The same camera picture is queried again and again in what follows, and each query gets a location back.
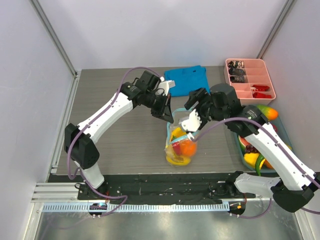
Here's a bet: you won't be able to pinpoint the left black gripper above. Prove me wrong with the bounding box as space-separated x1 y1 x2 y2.
143 91 174 123

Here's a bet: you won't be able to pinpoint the red toy chili pepper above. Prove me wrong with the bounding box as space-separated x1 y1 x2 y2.
172 141 182 156

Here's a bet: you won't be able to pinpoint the clear zip top bag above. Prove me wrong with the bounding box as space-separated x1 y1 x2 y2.
164 108 198 166

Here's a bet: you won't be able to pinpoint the toy orange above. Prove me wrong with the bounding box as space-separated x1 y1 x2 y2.
180 140 197 157

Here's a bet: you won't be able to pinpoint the yellow toy mango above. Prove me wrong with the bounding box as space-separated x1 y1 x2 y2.
165 155 191 166

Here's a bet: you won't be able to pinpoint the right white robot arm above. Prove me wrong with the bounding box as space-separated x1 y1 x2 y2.
180 83 320 213

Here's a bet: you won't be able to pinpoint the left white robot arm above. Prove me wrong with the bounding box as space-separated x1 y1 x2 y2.
63 68 175 200

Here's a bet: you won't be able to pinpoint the blue folded cloth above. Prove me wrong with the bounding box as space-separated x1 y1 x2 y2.
164 65 210 97

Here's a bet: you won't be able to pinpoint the black clips in tray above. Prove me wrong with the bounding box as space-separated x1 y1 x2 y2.
227 60 246 84

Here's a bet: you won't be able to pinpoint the pink compartment tray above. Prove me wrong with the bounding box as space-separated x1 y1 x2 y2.
224 58 276 105

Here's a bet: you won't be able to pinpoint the red clips in tray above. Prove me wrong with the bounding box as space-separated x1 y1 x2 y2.
250 84 272 99

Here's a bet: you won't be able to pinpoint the toy watermelon slice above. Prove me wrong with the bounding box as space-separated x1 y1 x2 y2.
238 136 249 153

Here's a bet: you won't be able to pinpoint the toy grapes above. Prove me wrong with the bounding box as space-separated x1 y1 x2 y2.
245 144 258 153

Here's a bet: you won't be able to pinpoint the toy starfruit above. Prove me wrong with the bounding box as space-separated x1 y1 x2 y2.
243 152 260 168

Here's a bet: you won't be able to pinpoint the teal fruit tray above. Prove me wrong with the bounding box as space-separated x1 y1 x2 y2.
233 117 294 174

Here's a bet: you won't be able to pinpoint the green toy chili pepper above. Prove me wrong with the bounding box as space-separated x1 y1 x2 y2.
254 154 266 176

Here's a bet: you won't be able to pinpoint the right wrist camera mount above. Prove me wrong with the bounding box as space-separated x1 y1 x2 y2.
179 109 202 133

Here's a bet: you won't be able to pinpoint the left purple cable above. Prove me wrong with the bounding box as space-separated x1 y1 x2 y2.
66 66 163 216

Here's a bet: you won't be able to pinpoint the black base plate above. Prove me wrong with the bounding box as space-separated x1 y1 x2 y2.
74 173 255 205

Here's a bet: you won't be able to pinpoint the slotted cable duct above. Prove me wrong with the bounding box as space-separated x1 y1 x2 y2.
42 202 230 213

